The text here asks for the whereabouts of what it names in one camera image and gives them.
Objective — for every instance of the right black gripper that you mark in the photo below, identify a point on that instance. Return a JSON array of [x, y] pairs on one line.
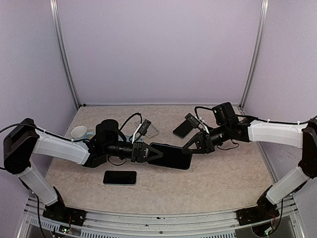
[[204, 142]]

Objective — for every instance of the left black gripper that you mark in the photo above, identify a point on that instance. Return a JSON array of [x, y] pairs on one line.
[[139, 156]]

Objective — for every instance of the light blue phone case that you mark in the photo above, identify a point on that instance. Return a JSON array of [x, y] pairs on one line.
[[128, 136]]

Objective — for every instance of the black phone front table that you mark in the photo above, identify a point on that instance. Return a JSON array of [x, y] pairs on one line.
[[120, 177]]

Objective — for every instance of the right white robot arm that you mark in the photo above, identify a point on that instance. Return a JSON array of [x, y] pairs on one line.
[[291, 149]]

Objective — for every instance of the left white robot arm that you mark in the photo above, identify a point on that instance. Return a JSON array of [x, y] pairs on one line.
[[27, 139]]

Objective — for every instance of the black phone near mug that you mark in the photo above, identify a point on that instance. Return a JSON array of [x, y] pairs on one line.
[[183, 129]]

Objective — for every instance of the clear white phone case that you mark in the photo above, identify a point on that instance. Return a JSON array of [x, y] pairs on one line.
[[151, 129]]

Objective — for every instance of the light blue small case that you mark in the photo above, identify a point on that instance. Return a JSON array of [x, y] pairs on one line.
[[88, 135]]

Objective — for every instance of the white paper cup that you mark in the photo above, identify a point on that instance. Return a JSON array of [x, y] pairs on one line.
[[79, 132]]

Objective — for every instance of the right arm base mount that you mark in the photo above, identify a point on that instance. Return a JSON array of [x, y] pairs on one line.
[[264, 210]]

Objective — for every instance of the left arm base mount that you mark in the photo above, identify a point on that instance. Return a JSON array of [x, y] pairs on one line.
[[61, 213]]

